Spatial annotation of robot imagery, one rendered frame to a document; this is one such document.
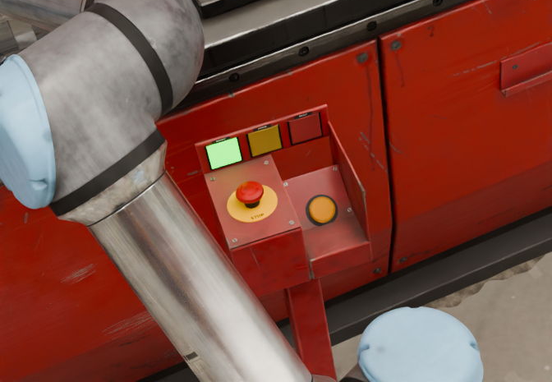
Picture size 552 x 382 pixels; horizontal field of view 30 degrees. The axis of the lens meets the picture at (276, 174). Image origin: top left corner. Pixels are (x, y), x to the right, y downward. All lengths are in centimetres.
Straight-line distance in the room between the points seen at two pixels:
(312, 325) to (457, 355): 70
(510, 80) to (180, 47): 111
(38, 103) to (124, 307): 109
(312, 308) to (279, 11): 47
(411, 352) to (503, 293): 132
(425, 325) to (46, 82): 43
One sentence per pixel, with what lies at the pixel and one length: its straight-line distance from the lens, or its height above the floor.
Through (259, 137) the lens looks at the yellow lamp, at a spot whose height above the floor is 82.
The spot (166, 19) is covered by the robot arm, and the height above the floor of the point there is 131.
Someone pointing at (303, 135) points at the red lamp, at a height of 80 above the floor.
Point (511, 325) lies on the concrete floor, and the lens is 226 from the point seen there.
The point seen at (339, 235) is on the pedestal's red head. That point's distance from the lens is 149.
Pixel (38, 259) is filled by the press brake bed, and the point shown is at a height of 58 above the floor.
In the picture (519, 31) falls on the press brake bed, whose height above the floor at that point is 67.
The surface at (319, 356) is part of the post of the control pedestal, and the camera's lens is 174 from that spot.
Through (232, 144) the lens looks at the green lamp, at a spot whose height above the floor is 82.
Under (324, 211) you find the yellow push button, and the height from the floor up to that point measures 72.
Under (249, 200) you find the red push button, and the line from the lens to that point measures 142.
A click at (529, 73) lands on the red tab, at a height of 57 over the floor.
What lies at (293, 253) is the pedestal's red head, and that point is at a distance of 145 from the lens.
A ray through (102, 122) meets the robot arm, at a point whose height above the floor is 128.
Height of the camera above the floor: 182
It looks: 45 degrees down
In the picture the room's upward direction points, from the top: 11 degrees counter-clockwise
